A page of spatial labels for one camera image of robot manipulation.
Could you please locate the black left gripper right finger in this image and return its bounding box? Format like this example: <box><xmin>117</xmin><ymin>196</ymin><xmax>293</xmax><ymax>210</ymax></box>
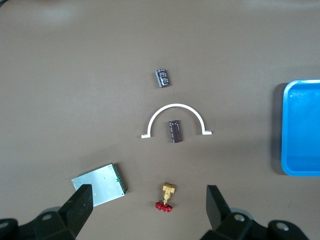
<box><xmin>199</xmin><ymin>184</ymin><xmax>313</xmax><ymax>240</ymax></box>

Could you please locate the silver metal power supply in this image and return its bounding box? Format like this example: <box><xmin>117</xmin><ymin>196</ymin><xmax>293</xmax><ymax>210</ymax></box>
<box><xmin>71</xmin><ymin>162</ymin><xmax>129</xmax><ymax>207</ymax></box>

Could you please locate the blue plastic tray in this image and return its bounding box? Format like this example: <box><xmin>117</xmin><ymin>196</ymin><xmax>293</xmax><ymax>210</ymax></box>
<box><xmin>280</xmin><ymin>79</ymin><xmax>320</xmax><ymax>177</ymax></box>

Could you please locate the dark brown electrolytic capacitor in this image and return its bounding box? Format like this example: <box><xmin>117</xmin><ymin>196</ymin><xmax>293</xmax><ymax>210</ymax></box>
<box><xmin>154</xmin><ymin>67</ymin><xmax>172</xmax><ymax>89</ymax></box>
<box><xmin>168</xmin><ymin>119</ymin><xmax>185</xmax><ymax>144</ymax></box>

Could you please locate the brown table mat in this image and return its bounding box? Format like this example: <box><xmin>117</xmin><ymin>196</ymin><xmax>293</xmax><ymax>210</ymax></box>
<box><xmin>0</xmin><ymin>0</ymin><xmax>320</xmax><ymax>240</ymax></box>

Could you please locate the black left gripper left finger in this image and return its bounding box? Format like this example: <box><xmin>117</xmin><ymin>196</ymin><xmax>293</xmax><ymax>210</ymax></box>
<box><xmin>0</xmin><ymin>184</ymin><xmax>94</xmax><ymax>240</ymax></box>

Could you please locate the white half-round pipe clamp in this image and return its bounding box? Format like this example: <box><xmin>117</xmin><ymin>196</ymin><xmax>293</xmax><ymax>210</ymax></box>
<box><xmin>140</xmin><ymin>102</ymin><xmax>213</xmax><ymax>139</ymax></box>

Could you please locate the brass valve red handwheel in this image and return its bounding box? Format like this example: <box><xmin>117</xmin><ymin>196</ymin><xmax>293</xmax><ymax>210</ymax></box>
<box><xmin>154</xmin><ymin>182</ymin><xmax>177</xmax><ymax>213</ymax></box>

